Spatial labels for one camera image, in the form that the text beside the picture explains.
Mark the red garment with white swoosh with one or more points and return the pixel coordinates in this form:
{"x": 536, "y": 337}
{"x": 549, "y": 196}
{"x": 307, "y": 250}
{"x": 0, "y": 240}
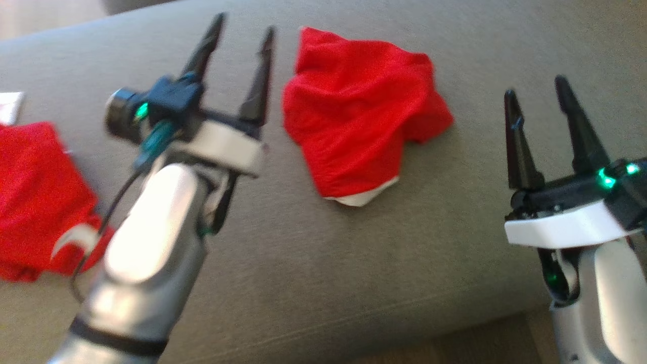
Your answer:
{"x": 35, "y": 192}

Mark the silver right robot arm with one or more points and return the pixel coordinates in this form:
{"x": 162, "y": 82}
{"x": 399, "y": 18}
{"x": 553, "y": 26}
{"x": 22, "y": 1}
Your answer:
{"x": 616, "y": 303}

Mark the red basketball jersey white lining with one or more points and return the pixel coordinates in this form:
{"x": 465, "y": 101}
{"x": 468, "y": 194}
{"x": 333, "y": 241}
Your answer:
{"x": 354, "y": 111}

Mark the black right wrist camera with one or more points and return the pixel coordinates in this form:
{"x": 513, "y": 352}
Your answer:
{"x": 634, "y": 197}

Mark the small white flat item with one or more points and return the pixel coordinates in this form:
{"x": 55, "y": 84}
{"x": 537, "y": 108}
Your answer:
{"x": 9, "y": 107}

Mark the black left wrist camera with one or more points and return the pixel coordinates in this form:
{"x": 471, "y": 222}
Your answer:
{"x": 172, "y": 98}

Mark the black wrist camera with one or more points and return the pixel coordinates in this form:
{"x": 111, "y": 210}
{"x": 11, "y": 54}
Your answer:
{"x": 172, "y": 98}
{"x": 634, "y": 197}

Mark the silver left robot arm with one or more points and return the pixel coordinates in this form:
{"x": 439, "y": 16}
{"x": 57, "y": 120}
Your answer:
{"x": 146, "y": 253}

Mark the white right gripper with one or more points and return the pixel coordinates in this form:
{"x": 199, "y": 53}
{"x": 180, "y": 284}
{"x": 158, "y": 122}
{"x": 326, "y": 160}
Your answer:
{"x": 561, "y": 227}

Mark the grey sofa seat cushion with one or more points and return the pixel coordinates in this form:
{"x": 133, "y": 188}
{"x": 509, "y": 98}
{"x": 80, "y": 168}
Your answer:
{"x": 354, "y": 263}

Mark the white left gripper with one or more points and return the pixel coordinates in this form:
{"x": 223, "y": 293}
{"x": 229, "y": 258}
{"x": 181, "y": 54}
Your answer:
{"x": 227, "y": 144}

